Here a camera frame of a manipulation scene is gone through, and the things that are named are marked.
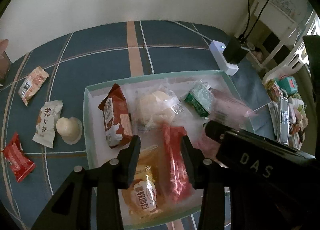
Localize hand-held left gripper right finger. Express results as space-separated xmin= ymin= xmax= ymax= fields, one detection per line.
xmin=181 ymin=135 xmax=231 ymax=230

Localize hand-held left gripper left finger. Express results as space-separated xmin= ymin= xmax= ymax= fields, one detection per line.
xmin=31 ymin=135 xmax=141 ymax=230

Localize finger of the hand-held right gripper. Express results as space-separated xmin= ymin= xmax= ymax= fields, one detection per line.
xmin=204 ymin=120 xmax=227 ymax=145

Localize large red snack packet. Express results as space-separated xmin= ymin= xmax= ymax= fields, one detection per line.
xmin=161 ymin=124 xmax=194 ymax=204

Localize pink snack packet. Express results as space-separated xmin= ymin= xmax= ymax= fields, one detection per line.
xmin=197 ymin=89 xmax=250 ymax=155

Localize yellow bread packet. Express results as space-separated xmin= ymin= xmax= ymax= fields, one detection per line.
xmin=121 ymin=145 xmax=164 ymax=219

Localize green snack packet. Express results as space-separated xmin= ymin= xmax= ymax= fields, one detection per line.
xmin=184 ymin=80 xmax=217 ymax=118

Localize brown white wafer packet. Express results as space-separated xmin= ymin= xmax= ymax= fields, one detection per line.
xmin=97 ymin=83 xmax=134 ymax=148

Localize light green tray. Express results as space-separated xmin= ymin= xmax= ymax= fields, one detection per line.
xmin=84 ymin=70 xmax=250 ymax=229

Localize clear plastic box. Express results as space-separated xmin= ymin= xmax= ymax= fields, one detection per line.
xmin=246 ymin=103 xmax=278 ymax=136

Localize white bun clear wrapper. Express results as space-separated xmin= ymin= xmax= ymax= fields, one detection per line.
xmin=134 ymin=78 xmax=185 ymax=130

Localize clear plastic case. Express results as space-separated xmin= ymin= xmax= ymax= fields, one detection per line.
xmin=268 ymin=95 xmax=291 ymax=145

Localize wrapped white bun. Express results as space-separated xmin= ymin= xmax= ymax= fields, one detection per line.
xmin=55 ymin=117 xmax=83 ymax=145

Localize red yellow packet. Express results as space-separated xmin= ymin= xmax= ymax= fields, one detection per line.
xmin=264 ymin=79 xmax=283 ymax=101

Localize white power strip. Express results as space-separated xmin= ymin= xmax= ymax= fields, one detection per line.
xmin=209 ymin=40 xmax=239 ymax=76

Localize black power adapter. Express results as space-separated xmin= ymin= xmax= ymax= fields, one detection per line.
xmin=223 ymin=37 xmax=248 ymax=65

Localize teal toy box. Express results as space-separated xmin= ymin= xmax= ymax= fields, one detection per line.
xmin=282 ymin=76 xmax=299 ymax=94

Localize white packet black characters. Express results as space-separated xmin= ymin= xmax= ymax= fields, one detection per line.
xmin=32 ymin=100 xmax=64 ymax=149

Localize red candy packet white print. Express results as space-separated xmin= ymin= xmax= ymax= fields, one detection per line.
xmin=2 ymin=132 xmax=36 ymax=183

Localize orange beige snack packet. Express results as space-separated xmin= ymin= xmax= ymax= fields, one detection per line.
xmin=18 ymin=66 xmax=50 ymax=106

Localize white plastic chair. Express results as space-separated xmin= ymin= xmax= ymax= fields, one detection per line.
xmin=241 ymin=0 xmax=317 ymax=72

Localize brown box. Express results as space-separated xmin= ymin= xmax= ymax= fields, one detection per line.
xmin=0 ymin=39 xmax=12 ymax=87

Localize white cable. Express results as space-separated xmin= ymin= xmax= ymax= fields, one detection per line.
xmin=166 ymin=20 xmax=213 ymax=44

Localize black cable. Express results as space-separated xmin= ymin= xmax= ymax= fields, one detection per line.
xmin=239 ymin=0 xmax=278 ymax=41

